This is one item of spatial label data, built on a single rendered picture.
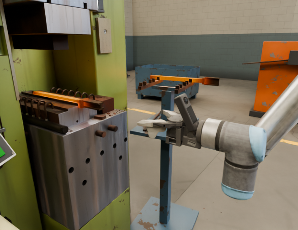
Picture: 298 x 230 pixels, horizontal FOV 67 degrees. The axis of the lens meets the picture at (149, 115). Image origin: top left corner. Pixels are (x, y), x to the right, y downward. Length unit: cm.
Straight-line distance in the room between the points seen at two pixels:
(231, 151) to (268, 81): 361
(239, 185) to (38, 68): 117
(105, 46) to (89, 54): 10
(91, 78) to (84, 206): 64
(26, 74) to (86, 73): 32
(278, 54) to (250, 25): 433
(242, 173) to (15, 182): 85
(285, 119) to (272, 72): 346
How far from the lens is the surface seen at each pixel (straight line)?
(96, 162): 105
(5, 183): 107
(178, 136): 71
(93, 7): 104
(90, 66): 126
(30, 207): 118
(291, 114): 76
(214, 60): 874
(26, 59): 140
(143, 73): 499
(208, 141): 67
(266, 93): 427
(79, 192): 104
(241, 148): 65
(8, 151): 68
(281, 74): 420
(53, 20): 91
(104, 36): 125
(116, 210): 131
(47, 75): 146
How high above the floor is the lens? 124
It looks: 18 degrees down
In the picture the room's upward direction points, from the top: straight up
